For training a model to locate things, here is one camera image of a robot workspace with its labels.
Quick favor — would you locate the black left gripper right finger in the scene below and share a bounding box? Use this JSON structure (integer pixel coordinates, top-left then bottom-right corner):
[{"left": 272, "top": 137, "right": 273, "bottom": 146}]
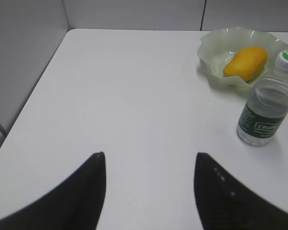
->
[{"left": 194, "top": 152, "right": 288, "bottom": 230}]

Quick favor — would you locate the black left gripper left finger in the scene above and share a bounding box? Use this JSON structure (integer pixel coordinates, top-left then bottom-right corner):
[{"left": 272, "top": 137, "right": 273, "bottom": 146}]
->
[{"left": 0, "top": 152, "right": 106, "bottom": 230}]

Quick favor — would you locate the clear plastic water bottle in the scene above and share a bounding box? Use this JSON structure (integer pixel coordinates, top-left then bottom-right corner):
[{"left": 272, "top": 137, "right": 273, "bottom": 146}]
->
[{"left": 236, "top": 50, "right": 288, "bottom": 146}]

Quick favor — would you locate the yellow mango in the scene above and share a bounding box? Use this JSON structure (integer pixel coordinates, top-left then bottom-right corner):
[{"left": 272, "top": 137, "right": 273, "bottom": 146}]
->
[{"left": 223, "top": 46, "right": 268, "bottom": 81}]

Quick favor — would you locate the pale green wavy plate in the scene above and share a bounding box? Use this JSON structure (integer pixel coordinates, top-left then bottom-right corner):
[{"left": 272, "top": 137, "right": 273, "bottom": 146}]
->
[{"left": 197, "top": 26, "right": 288, "bottom": 92}]

